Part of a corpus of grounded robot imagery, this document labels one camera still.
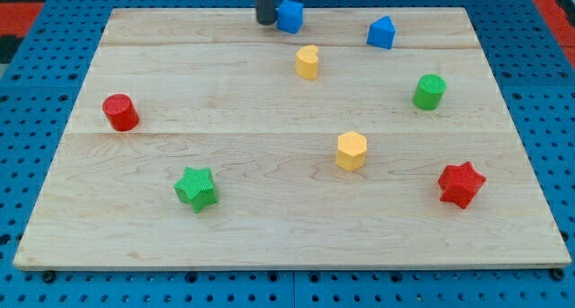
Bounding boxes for blue triangular prism block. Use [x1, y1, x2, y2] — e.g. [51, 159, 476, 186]
[367, 15, 396, 49]

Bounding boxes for light wooden board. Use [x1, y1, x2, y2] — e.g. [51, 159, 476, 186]
[13, 7, 571, 271]

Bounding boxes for green cylinder block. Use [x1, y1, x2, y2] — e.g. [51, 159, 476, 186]
[412, 74, 447, 110]

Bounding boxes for red star block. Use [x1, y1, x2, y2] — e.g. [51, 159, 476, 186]
[438, 162, 487, 209]

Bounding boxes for red cylinder block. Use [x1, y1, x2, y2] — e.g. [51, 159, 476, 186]
[102, 93, 139, 132]

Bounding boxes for green star block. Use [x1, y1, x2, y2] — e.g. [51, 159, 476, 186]
[173, 167, 218, 214]

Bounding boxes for blue cube block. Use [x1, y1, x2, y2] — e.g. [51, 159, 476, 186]
[277, 0, 304, 34]

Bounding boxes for yellow hexagon block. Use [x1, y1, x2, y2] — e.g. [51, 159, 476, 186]
[335, 131, 367, 172]

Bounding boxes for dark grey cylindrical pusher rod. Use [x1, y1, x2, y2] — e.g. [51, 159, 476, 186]
[254, 0, 277, 26]

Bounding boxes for blue perforated base panel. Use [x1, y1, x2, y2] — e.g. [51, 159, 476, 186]
[1, 0, 574, 307]

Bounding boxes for yellow heart block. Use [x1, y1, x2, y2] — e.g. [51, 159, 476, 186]
[295, 45, 319, 80]

